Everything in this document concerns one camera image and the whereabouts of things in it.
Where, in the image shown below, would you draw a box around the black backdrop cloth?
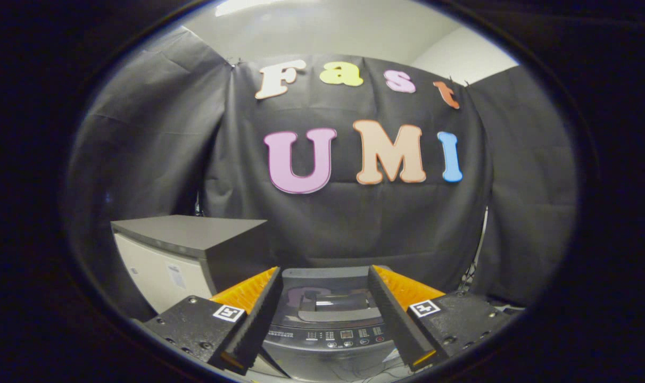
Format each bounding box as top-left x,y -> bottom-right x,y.
67,27 -> 577,320

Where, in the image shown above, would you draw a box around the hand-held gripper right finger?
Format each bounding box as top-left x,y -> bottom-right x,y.
367,264 -> 520,373

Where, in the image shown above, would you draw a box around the grey washing machine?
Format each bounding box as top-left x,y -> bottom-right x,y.
261,266 -> 404,381

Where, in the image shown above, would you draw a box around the white cabinet with dark top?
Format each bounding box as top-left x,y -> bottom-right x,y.
111,215 -> 280,320

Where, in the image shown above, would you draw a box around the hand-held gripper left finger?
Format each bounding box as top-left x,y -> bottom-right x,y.
131,266 -> 284,376

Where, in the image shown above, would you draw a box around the black light stand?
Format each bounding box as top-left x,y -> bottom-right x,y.
461,207 -> 488,290

